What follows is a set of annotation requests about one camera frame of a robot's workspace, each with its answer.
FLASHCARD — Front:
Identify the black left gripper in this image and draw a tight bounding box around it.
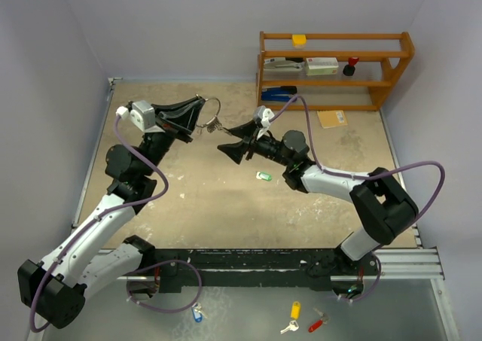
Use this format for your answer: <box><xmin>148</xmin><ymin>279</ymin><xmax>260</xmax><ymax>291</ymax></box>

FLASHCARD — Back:
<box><xmin>139</xmin><ymin>96</ymin><xmax>203</xmax><ymax>177</ymax></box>

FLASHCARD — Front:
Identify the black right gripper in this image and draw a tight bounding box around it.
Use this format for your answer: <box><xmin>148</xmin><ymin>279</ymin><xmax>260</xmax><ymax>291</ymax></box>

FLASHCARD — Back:
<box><xmin>218</xmin><ymin>120</ymin><xmax>292</xmax><ymax>168</ymax></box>

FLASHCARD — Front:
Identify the metal keyring with keys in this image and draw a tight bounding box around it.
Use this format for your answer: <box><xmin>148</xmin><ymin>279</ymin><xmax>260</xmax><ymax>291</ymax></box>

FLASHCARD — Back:
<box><xmin>196</xmin><ymin>97</ymin><xmax>233</xmax><ymax>135</ymax></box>

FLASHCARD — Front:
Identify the green tag key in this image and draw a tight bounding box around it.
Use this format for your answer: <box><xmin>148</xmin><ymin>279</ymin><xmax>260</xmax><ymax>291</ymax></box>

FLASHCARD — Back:
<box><xmin>255</xmin><ymin>172</ymin><xmax>272</xmax><ymax>181</ymax></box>

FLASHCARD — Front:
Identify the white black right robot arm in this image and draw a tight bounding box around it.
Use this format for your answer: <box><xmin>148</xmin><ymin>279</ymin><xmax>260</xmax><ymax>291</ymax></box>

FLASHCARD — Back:
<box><xmin>218</xmin><ymin>120</ymin><xmax>419</xmax><ymax>274</ymax></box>

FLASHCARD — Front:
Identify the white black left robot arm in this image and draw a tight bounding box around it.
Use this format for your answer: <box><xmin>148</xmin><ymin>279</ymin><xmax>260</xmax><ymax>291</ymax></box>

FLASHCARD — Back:
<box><xmin>17</xmin><ymin>95</ymin><xmax>206</xmax><ymax>333</ymax></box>

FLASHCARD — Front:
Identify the blue stapler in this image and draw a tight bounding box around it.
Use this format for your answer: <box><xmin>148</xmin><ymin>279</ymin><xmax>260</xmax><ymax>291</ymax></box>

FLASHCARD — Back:
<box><xmin>261</xmin><ymin>86</ymin><xmax>297</xmax><ymax>102</ymax></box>

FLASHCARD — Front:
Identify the beige stapler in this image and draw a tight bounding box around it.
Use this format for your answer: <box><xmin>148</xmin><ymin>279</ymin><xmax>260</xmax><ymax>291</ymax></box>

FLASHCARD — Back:
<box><xmin>264</xmin><ymin>57</ymin><xmax>304</xmax><ymax>72</ymax></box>

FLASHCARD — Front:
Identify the wooden three-tier shelf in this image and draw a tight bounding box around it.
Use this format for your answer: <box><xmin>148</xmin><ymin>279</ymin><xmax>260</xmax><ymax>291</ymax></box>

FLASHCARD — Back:
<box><xmin>256</xmin><ymin>32</ymin><xmax>415</xmax><ymax>111</ymax></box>

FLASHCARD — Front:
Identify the white staples box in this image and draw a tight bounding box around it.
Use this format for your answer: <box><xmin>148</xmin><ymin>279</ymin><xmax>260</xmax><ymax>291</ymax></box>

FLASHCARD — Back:
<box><xmin>305</xmin><ymin>57</ymin><xmax>339</xmax><ymax>76</ymax></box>

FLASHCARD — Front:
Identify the yellow tape measure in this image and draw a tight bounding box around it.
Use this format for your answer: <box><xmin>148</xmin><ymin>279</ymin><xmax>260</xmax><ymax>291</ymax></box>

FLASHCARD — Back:
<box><xmin>291</xmin><ymin>34</ymin><xmax>307</xmax><ymax>49</ymax></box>

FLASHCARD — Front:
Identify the red black stamp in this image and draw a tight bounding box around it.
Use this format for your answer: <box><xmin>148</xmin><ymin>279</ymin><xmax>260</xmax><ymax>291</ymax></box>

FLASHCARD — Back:
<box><xmin>343</xmin><ymin>57</ymin><xmax>359</xmax><ymax>77</ymax></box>

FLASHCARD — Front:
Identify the yellow tag key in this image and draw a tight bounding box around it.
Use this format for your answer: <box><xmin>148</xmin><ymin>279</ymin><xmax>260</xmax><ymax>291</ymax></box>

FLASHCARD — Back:
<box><xmin>279</xmin><ymin>301</ymin><xmax>301</xmax><ymax>335</ymax></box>

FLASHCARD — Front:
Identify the blue tag key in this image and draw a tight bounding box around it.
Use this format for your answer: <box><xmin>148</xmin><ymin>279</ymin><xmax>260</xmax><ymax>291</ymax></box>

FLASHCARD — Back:
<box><xmin>191</xmin><ymin>303</ymin><xmax>207</xmax><ymax>323</ymax></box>

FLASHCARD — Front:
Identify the red tag key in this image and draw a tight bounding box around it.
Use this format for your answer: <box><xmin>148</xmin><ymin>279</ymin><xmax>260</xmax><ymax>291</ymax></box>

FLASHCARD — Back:
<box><xmin>308</xmin><ymin>307</ymin><xmax>329</xmax><ymax>333</ymax></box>

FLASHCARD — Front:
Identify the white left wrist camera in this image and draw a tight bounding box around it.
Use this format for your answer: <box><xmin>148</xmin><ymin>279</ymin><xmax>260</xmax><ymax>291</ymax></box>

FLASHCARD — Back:
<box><xmin>116</xmin><ymin>100</ymin><xmax>157</xmax><ymax>133</ymax></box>

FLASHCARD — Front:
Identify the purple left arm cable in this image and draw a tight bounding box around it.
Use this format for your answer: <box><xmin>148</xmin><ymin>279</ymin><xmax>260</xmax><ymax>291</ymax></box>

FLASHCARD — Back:
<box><xmin>29</xmin><ymin>117</ymin><xmax>203</xmax><ymax>333</ymax></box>

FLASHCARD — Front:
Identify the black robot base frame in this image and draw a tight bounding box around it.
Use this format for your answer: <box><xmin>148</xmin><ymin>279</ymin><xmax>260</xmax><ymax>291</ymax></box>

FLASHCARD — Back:
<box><xmin>131</xmin><ymin>248</ymin><xmax>379</xmax><ymax>293</ymax></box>

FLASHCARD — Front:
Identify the aluminium rail frame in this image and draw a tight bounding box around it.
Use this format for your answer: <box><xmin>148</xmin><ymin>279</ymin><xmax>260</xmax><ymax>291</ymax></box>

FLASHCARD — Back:
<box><xmin>75</xmin><ymin>78</ymin><xmax>460</xmax><ymax>340</ymax></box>

